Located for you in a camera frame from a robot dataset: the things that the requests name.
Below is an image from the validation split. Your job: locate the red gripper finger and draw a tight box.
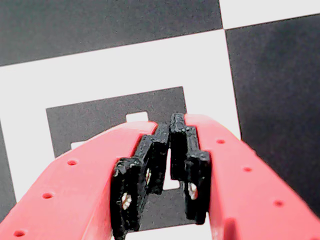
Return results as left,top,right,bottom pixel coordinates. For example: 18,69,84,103
169,112,320,240
0,120,171,240

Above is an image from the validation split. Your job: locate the black white marker checkerboard mat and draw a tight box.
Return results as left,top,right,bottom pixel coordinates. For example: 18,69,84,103
0,0,320,240

